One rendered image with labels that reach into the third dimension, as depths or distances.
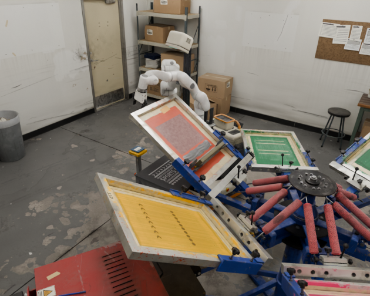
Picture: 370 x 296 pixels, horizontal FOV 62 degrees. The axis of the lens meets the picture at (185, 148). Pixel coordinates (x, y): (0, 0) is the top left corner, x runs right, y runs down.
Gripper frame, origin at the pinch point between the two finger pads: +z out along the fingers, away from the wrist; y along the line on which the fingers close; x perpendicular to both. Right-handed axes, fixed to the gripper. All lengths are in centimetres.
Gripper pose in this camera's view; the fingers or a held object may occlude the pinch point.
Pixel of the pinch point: (138, 106)
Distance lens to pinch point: 267.8
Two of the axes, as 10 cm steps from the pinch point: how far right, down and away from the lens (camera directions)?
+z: -2.7, 7.5, 6.0
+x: -5.5, 3.9, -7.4
